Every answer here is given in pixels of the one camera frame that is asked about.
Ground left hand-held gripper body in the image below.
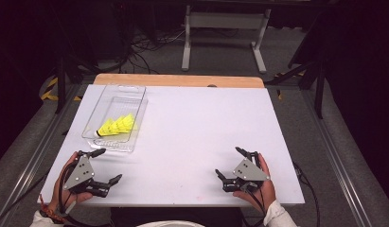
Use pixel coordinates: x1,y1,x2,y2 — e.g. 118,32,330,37
62,150,112,199

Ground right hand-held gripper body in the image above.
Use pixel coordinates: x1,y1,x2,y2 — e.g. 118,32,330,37
221,150,272,194

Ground yellow shuttlecock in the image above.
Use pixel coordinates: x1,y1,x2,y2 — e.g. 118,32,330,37
111,115,127,135
120,113,137,132
94,118,115,138

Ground clear plastic bin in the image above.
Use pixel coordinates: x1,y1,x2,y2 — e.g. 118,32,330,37
81,83,149,153

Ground person's left hand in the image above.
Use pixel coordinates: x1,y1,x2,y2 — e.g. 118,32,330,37
49,150,94,209

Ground person's right hand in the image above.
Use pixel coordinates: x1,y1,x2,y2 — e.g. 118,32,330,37
233,153,277,213

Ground white table mat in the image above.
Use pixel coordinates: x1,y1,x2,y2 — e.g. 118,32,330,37
37,84,306,207

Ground person's dark trousers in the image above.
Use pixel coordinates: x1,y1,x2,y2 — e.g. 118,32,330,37
110,206,245,227

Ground person's white shirt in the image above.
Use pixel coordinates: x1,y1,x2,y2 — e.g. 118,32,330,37
136,220,207,227

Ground yellow black floor tape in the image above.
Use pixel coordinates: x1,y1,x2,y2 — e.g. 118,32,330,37
40,77,82,102

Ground black metal stand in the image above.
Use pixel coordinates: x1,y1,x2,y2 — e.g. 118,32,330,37
54,56,101,114
264,60,326,120

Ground right hand-held gripper cable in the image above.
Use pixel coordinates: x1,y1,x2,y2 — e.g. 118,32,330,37
240,188,269,227

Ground aluminium rail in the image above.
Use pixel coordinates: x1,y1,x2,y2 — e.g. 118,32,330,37
300,89,373,227
0,83,89,227

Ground red braided bracelet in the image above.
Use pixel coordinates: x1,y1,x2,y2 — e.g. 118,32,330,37
38,193,65,224

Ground black cable beside table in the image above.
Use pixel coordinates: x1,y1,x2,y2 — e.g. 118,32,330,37
292,162,321,227

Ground tangle of black floor cables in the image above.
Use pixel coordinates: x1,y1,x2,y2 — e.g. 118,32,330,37
119,27,186,75

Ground grey metal frame stand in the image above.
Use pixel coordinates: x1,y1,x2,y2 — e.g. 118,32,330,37
181,4,272,75

